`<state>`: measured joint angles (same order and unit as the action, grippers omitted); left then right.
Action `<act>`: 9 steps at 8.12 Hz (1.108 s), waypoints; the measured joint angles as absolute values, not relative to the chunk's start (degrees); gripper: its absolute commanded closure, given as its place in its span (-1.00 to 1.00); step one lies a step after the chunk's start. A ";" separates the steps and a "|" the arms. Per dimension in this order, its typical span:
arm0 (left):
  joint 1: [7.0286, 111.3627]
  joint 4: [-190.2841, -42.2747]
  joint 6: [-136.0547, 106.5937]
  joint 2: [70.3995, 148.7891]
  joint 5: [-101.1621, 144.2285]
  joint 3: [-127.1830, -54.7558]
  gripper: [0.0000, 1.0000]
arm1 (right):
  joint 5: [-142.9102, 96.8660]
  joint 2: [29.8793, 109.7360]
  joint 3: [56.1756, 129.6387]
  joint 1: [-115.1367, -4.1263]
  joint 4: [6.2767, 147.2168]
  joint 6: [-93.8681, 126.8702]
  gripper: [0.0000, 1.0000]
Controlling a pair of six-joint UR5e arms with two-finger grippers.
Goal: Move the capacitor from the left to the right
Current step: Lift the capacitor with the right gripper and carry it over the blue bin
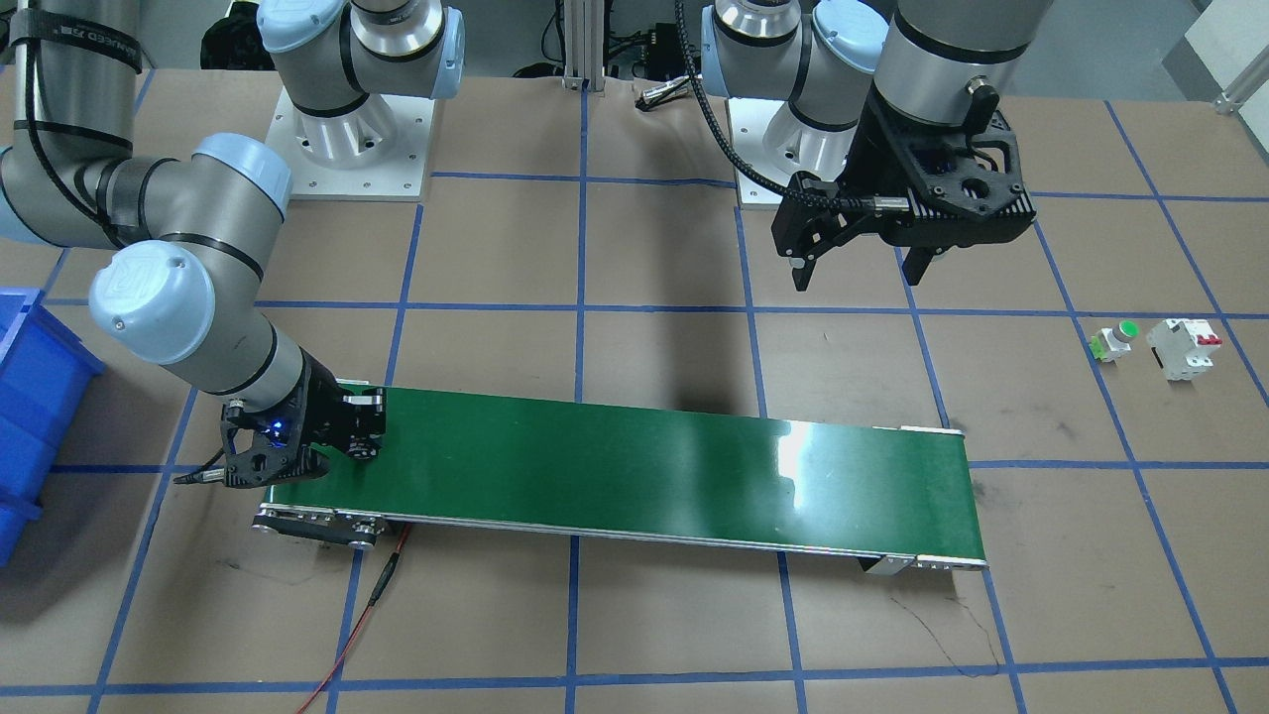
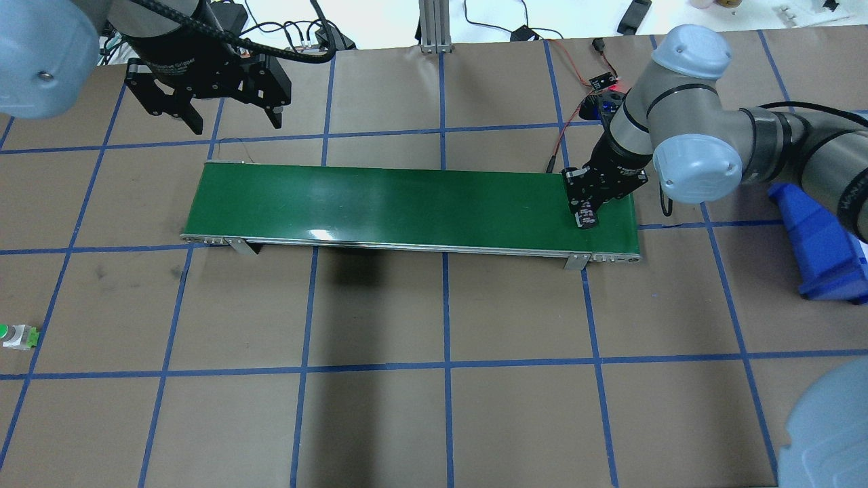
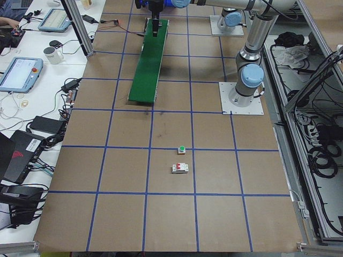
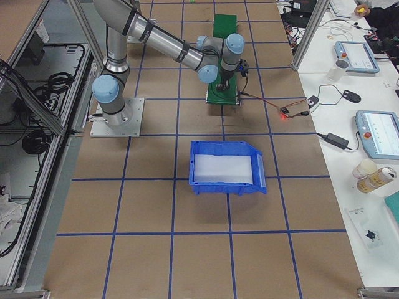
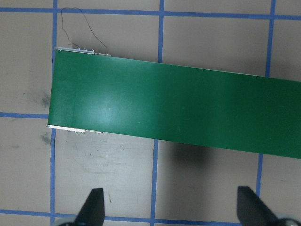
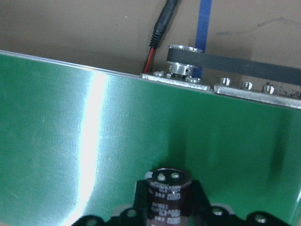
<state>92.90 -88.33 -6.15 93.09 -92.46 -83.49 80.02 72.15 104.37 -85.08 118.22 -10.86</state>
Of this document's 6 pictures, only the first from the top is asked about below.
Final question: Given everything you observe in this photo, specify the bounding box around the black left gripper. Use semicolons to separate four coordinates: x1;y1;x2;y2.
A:
772;94;1037;290

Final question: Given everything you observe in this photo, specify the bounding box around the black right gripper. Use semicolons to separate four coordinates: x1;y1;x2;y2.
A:
221;354;387;488

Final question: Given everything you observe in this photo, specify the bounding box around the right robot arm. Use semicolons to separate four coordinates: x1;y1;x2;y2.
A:
3;1;464;488

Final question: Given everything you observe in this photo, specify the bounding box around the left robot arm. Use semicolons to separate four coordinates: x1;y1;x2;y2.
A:
685;1;1049;290

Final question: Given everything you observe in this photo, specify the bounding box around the green conveyor belt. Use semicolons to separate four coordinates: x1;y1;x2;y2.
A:
253;388;986;574

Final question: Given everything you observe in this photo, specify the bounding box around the blue storage bin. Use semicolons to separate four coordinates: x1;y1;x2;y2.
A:
1;288;104;566

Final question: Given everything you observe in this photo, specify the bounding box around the white red circuit breaker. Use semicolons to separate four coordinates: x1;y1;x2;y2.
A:
1146;320;1225;383

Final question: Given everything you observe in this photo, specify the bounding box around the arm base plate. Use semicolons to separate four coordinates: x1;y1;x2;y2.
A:
726;81;871;188
266;90;438;203

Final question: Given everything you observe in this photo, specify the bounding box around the red black power cable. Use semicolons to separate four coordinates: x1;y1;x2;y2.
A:
294;524;415;714

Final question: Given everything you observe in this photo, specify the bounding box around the green push button switch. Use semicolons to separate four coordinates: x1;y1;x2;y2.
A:
1085;320;1140;363

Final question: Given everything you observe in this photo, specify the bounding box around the aluminium frame post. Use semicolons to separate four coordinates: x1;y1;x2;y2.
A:
562;0;608;93

